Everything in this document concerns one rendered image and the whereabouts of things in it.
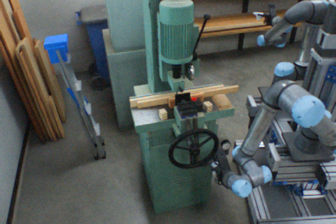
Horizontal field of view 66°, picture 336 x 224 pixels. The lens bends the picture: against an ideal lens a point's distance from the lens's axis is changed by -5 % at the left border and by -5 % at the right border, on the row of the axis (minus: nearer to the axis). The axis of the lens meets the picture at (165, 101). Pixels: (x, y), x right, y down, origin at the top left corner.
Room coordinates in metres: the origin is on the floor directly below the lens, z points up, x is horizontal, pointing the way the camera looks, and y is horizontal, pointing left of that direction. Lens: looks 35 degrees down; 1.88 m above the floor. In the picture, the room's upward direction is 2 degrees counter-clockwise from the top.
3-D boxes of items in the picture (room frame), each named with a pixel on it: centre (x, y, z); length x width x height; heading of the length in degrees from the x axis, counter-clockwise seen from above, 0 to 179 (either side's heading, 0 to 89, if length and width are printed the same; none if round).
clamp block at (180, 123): (1.20, -0.13, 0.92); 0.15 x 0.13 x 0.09; 103
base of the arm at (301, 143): (1.04, -0.78, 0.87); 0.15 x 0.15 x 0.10
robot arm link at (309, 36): (1.57, -0.91, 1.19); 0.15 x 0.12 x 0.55; 104
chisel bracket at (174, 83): (1.40, -0.06, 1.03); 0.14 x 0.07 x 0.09; 13
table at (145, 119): (1.28, -0.11, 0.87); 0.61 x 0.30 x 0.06; 103
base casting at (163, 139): (1.50, -0.04, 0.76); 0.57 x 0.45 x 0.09; 13
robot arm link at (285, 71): (1.54, -0.79, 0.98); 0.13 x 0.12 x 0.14; 104
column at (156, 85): (1.67, 0.00, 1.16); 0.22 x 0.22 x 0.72; 13
